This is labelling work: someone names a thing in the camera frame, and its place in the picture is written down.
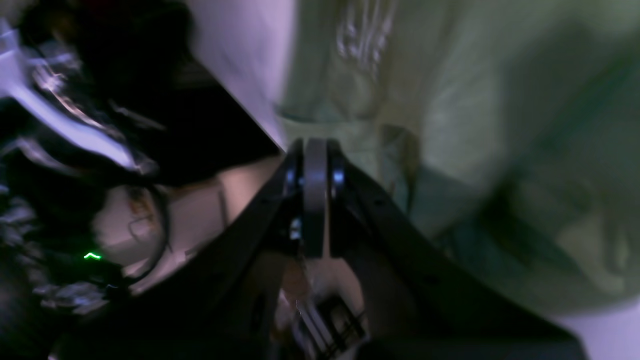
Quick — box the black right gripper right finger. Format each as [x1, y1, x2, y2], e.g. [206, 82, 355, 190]
[305, 138, 586, 360]

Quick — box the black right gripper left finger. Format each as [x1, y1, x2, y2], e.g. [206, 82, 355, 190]
[51, 139, 304, 360]

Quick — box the green t-shirt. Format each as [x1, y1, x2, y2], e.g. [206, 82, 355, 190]
[278, 0, 639, 314]

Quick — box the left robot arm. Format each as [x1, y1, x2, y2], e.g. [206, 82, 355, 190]
[1, 138, 170, 315]

